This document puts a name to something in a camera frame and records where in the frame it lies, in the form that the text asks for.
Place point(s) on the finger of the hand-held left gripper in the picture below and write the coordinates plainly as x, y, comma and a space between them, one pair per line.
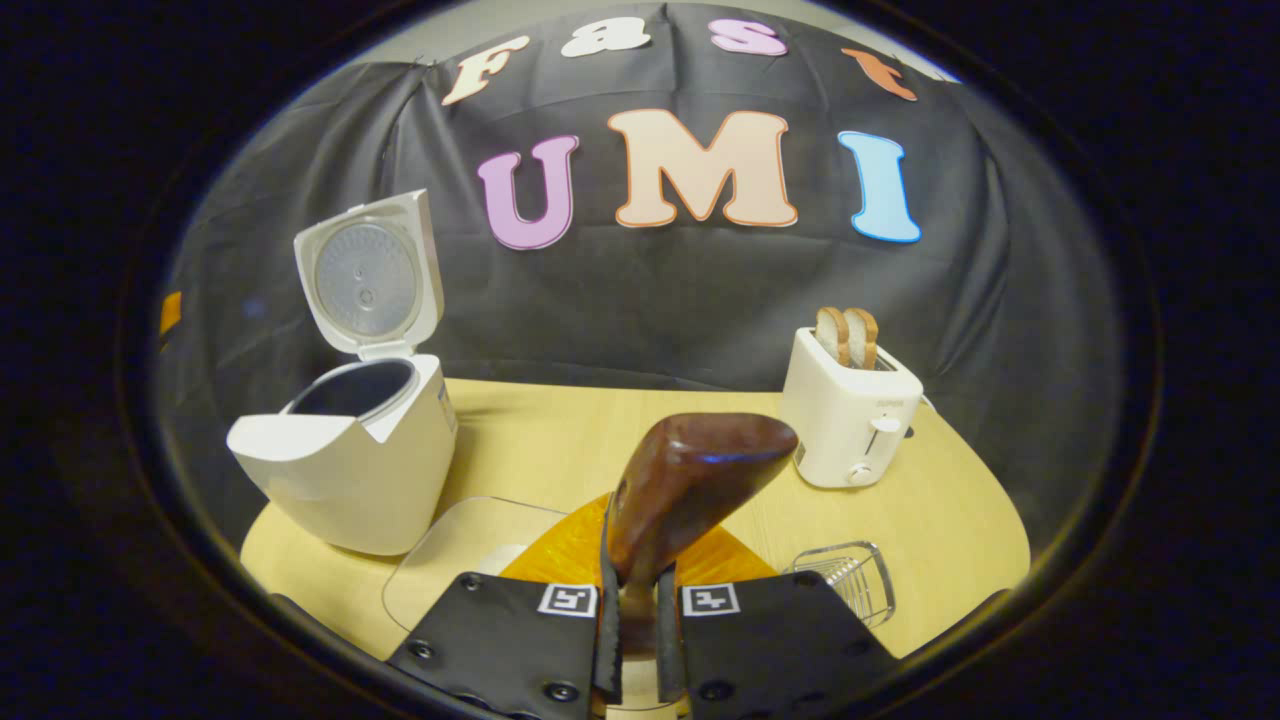
170, 314

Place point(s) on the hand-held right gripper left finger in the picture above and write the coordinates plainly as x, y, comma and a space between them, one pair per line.
500, 640

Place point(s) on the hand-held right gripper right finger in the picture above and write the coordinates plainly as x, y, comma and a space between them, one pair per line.
770, 650

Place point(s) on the clear box of white rice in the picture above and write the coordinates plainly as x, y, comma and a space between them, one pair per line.
450, 550

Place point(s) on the brown wooden spoon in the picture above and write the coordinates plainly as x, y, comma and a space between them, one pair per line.
680, 480

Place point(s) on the white rice cooker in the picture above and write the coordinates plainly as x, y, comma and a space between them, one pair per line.
350, 470

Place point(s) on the white toaster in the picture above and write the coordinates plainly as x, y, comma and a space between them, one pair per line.
845, 430

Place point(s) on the toasted bread slice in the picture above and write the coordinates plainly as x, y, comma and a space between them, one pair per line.
832, 335
865, 338

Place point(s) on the black backdrop cloth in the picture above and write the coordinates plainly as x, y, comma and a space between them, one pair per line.
650, 300

